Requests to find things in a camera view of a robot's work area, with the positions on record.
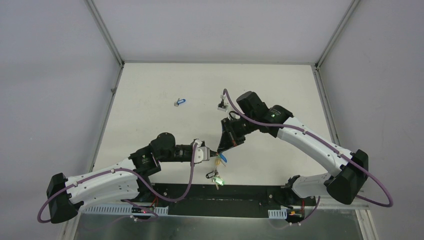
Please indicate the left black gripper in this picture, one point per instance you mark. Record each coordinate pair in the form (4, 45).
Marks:
(207, 153)

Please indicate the blue tag key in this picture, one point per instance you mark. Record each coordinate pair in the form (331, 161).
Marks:
(223, 158)
(179, 102)

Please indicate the controller board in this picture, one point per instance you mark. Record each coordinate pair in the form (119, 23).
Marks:
(142, 210)
(295, 215)

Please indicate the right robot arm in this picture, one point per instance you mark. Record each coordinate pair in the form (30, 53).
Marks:
(345, 174)

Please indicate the left controller board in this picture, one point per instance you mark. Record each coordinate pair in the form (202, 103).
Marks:
(142, 210)

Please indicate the green tag key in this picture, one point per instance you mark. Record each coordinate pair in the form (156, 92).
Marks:
(218, 181)

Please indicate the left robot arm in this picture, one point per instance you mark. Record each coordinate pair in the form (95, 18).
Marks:
(125, 180)

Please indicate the right controller board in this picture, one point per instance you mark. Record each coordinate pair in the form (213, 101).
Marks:
(295, 215)

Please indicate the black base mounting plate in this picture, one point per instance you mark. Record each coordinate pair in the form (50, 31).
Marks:
(234, 201)

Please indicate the black tag key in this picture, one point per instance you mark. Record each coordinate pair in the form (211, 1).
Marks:
(211, 174)

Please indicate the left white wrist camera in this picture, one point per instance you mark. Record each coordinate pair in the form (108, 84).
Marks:
(197, 144)

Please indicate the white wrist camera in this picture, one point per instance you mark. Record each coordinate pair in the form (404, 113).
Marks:
(224, 104)
(197, 144)

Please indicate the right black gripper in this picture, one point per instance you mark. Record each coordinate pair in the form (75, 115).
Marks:
(229, 138)

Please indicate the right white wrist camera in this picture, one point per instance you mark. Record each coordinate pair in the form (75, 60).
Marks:
(224, 104)

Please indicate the aluminium frame rail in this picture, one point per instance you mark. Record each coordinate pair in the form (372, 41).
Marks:
(326, 220)

